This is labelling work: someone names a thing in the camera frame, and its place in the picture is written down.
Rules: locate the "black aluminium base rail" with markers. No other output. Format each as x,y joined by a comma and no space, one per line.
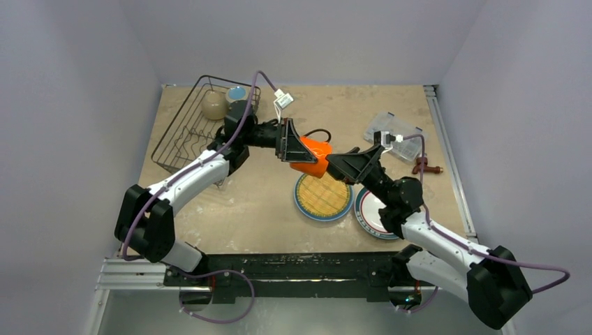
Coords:
373,276

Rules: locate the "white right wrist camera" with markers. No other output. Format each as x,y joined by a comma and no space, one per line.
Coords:
386,139

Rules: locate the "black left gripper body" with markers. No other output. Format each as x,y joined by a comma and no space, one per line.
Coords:
266,136

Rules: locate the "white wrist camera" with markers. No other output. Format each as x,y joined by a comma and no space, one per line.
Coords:
386,139
282,99

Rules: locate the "blue butterfly mug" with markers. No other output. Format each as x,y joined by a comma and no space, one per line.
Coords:
237,97

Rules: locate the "striped rim white plate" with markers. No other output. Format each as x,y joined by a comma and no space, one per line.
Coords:
366,206

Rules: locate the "black wire dish rack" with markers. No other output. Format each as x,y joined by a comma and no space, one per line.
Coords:
188,132

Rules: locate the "red translucent cup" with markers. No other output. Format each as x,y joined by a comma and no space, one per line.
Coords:
319,149

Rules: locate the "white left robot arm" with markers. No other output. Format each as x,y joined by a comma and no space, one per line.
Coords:
145,225

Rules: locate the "white ceramic bowl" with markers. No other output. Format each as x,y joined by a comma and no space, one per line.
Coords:
214,106

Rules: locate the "clear plastic screw box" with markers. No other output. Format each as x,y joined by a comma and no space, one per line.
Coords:
406,150

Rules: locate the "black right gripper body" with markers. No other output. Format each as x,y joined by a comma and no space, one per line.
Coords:
373,162

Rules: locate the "brown pipe fitting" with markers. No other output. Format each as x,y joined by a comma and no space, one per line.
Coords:
422,164

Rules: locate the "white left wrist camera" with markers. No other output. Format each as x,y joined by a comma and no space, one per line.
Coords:
282,99

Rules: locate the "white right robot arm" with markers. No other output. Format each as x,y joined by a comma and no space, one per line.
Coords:
488,280

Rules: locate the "round woven bamboo mat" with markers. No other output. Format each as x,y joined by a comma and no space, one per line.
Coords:
323,196

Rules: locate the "blue plate with bamboo pattern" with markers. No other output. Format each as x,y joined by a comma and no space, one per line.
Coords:
298,199

